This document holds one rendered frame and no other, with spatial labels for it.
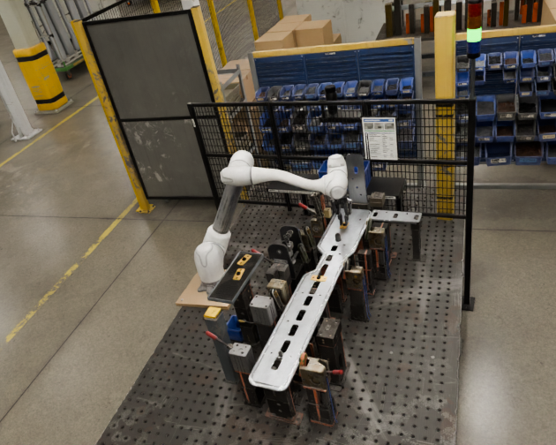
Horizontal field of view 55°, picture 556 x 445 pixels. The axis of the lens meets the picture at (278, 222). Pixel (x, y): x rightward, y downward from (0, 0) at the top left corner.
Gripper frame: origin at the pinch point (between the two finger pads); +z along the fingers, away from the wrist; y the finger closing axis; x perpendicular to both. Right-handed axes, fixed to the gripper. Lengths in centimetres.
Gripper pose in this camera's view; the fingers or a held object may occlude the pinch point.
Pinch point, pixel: (343, 219)
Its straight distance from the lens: 309.3
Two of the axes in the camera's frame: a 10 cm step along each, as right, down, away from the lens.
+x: 3.8, -5.6, 7.3
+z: 1.7, 8.2, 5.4
